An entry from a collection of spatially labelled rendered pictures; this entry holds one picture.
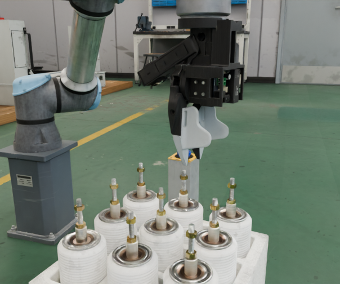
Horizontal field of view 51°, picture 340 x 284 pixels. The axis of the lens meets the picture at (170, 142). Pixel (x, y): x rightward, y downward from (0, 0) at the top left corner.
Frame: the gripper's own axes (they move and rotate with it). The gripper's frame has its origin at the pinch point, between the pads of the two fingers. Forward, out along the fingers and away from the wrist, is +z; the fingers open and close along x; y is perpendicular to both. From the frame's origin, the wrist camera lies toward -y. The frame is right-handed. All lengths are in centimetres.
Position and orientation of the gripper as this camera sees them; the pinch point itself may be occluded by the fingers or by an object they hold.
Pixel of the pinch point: (188, 152)
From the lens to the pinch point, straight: 57.0
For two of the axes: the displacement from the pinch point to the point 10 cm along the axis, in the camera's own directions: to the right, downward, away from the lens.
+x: 5.7, -2.3, 7.9
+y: 8.2, 1.6, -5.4
